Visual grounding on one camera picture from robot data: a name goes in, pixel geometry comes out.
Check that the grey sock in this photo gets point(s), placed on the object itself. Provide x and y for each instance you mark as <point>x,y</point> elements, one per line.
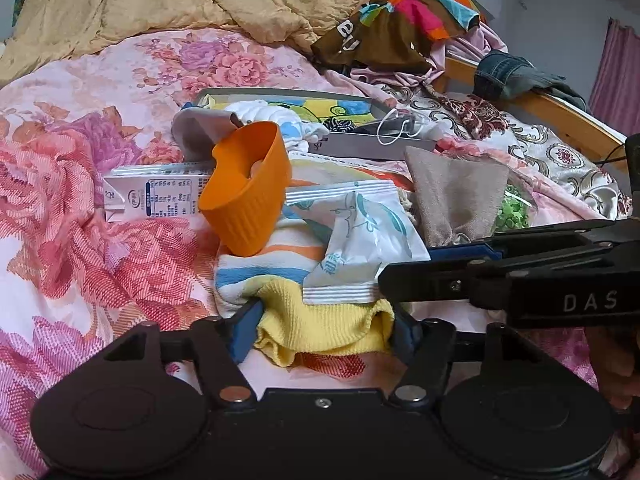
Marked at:
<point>195,130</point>

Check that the wooden bed frame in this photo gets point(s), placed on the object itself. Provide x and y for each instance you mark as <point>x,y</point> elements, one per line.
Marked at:
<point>565,115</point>

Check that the white quilted cloth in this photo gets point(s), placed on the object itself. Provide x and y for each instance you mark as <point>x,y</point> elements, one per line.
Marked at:
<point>260,110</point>

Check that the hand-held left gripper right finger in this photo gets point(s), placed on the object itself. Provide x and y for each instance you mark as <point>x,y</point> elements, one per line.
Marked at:
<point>406,337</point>

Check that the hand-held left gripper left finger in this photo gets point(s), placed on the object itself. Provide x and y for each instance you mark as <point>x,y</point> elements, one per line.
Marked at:
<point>247,332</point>

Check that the person's right hand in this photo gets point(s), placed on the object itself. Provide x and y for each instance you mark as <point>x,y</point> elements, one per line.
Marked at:
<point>617,365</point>

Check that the beige cloth pouch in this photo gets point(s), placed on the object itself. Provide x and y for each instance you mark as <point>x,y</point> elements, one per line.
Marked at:
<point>455,195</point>

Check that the pink curtain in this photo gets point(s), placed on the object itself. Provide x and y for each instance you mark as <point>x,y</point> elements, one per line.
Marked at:
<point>617,80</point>

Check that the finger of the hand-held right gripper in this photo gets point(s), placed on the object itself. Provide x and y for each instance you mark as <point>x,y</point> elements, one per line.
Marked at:
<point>425,280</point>
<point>460,254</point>

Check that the orange ribbed cup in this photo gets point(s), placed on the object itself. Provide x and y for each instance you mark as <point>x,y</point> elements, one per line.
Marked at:
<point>250,210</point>

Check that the yellow blue striped towel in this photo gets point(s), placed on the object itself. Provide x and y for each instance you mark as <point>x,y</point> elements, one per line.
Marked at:
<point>320,325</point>

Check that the navy striped sock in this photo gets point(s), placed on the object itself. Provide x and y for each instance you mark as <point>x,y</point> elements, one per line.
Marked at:
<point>339,125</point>

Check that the white milk carton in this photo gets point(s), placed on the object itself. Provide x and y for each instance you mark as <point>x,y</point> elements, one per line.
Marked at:
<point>150,192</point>

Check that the colourful picture book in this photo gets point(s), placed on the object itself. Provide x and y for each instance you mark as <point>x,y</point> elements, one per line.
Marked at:
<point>350,107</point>

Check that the yellow dotted quilt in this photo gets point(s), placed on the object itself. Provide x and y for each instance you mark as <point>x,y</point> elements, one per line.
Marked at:
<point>150,0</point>

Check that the grey shallow box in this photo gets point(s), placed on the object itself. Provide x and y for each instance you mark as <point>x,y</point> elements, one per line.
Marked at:
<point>365,149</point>

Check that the grey face mask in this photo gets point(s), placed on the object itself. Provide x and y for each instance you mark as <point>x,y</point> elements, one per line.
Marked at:
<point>417,122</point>

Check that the light pink satin cloth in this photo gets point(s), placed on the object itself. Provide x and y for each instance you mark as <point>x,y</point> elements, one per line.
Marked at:
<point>465,42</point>

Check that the bag of green beads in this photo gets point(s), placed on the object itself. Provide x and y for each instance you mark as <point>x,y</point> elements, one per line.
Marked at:
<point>515,215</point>

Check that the brown multicolour printed cloth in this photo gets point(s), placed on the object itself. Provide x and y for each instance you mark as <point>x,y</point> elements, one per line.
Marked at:
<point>385,35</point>

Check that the cream damask patterned blanket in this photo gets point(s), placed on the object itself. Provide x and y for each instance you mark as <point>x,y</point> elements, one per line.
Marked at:
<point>550,160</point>

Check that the orange white packet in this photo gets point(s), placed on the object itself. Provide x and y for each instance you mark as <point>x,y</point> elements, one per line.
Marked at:
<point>340,172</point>

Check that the white teal sachet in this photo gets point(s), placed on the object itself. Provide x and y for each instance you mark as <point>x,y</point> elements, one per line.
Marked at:
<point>360,240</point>

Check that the pink floral bed sheet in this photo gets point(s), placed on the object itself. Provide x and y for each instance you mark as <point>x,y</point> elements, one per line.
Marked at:
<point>75,210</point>

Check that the blue jeans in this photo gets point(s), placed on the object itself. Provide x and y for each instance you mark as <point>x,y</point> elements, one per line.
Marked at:
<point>500,72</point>

